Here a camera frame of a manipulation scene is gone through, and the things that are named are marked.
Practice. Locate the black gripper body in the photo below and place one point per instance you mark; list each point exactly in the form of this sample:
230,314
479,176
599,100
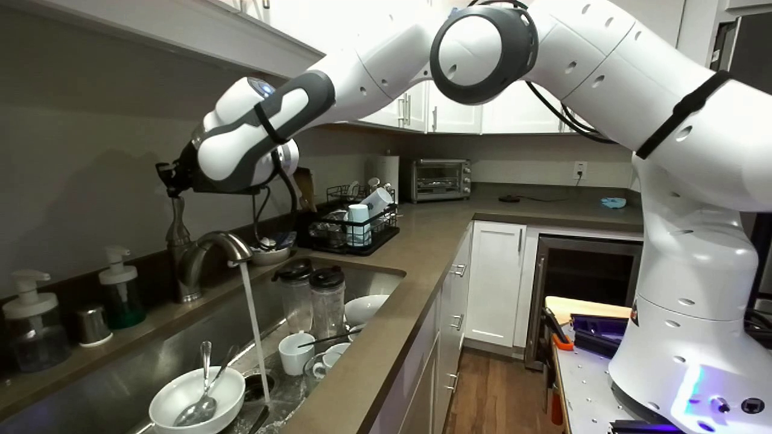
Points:
188,169

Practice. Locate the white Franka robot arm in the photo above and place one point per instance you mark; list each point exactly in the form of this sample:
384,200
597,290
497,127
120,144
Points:
690,265

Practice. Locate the steel kitchen faucet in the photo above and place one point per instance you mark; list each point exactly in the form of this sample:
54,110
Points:
191,277

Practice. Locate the green soap pump dispenser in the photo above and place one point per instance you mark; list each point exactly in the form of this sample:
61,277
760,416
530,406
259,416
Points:
120,292

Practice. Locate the white brush holder dish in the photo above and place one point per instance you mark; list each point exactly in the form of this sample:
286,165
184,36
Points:
269,256

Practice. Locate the white cabinet above sink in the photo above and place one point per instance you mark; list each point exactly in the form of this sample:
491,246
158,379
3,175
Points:
160,26

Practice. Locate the clear jar black lid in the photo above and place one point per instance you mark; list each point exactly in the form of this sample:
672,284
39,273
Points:
293,277
328,280

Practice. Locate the small metal cup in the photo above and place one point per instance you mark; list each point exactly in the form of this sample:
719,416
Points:
95,327

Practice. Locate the light blue cup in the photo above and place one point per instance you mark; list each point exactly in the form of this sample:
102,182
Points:
359,229

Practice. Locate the white plastic container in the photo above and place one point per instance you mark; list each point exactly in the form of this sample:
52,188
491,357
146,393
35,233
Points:
376,200

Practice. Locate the stainless steel sink basin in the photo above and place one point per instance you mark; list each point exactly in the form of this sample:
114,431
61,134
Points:
120,376

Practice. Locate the clear soap pump dispenser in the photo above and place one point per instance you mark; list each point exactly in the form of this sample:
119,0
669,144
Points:
35,328

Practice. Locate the white mug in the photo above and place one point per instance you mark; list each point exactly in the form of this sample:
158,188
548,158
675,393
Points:
293,357

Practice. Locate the white bowl with spoon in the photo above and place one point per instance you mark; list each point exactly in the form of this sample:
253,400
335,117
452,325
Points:
170,400

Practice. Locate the metal spoon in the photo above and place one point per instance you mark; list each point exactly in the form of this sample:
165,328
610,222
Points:
195,411

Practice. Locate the white shallow bowl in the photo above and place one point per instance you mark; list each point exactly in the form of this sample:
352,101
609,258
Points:
364,306

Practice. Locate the small white cup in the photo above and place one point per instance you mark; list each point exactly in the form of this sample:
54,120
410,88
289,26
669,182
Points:
333,353

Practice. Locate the silver toaster oven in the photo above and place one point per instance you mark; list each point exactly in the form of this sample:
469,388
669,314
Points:
440,180

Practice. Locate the small black counter item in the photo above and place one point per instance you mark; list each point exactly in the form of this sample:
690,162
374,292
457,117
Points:
509,199

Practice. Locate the white base cabinet door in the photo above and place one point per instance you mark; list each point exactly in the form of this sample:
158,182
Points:
495,280

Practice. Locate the orange black clamp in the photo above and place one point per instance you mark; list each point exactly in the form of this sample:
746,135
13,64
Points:
562,339

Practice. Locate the black glass door appliance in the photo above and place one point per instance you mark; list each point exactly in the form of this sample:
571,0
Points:
586,273

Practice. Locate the wooden board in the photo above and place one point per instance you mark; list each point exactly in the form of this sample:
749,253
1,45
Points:
586,306

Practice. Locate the small blue dish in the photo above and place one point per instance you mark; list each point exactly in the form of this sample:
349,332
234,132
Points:
612,204

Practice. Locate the grey robot mounting table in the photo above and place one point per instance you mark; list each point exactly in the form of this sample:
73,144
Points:
586,393

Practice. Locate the white wall cabinet doors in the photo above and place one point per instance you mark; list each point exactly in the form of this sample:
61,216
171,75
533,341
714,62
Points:
458,122

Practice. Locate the white wall outlet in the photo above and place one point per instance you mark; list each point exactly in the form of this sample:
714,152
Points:
579,169

